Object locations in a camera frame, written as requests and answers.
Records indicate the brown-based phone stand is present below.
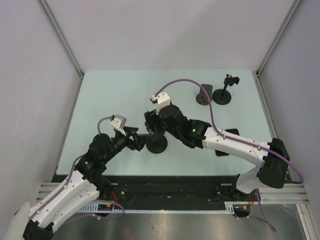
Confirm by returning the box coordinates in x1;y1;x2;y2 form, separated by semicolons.
195;84;213;106

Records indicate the black phone stand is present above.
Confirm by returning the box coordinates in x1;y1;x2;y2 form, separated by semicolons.
145;132;168;154
211;74;240;105

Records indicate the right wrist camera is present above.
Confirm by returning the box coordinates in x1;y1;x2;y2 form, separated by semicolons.
150;92;171;115

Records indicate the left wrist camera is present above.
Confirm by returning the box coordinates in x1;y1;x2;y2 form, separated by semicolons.
110;114;127;135

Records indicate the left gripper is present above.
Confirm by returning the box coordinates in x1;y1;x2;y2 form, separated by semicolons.
102;126;151;163

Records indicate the white cable duct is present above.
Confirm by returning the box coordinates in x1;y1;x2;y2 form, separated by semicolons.
77;201;253;215

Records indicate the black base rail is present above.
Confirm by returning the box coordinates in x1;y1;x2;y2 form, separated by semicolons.
51;174;262;210

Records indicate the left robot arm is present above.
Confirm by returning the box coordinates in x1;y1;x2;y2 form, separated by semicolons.
22;127;151;240

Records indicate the aluminium frame post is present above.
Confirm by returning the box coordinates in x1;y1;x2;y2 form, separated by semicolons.
255;0;305;77
36;0;84;79

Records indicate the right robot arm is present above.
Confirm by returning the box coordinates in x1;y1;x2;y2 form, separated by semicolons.
144;104;290;201

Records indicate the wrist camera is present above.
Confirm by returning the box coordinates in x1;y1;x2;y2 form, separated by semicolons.
150;92;171;115
110;114;127;135

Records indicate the left aluminium frame post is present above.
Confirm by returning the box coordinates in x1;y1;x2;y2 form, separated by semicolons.
36;0;84;79

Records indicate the purple-edged phone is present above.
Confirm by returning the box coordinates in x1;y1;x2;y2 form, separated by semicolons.
215;150;230;157

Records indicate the black phone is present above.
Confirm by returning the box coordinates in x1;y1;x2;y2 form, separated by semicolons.
225;128;240;136

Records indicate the right aluminium frame post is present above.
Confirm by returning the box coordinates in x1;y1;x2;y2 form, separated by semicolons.
255;0;305;77

